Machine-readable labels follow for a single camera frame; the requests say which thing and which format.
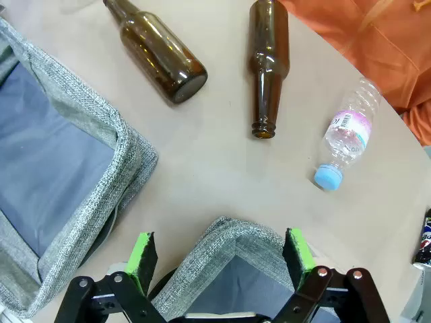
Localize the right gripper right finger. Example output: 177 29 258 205
269 227 391 323

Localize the grey fabric can basket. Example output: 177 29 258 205
147 217 341 323

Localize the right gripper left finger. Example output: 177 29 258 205
55 231 169 323

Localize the small plastic bottle blue cap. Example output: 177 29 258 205
313 77 383 192

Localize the person in orange hoodie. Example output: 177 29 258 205
279 0 431 147

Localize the crushed black silver can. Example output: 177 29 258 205
413 208 431 270

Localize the grey fabric plastic basket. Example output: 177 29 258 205
0 16 159 319

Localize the brown glass bottle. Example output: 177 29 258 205
102 0 209 104
248 0 291 141

